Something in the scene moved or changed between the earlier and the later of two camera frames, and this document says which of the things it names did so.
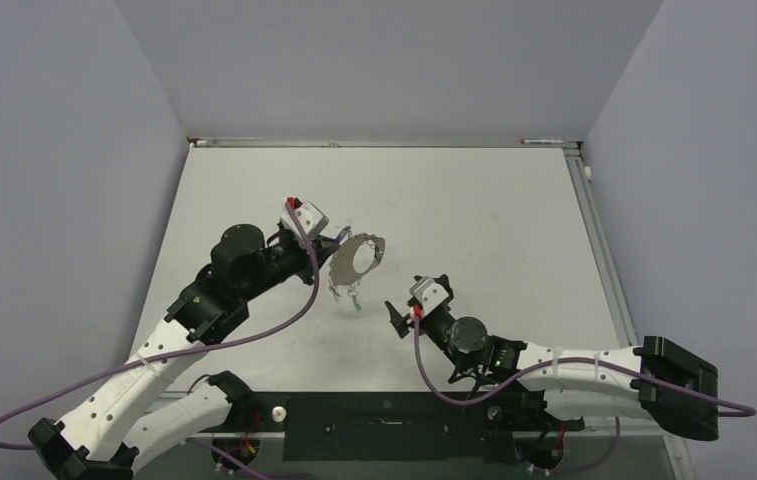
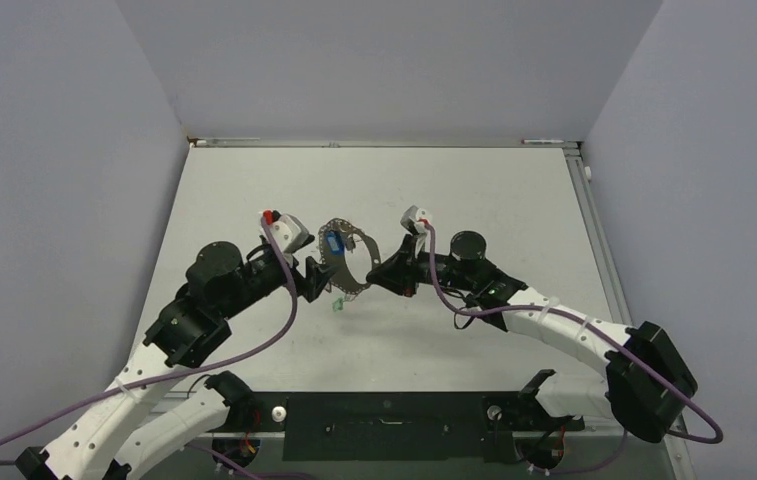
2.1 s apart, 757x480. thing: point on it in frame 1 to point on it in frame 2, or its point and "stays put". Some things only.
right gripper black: [404, 321] to [401, 271]
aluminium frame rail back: [362, 142] stays put
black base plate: [390, 426] stays put
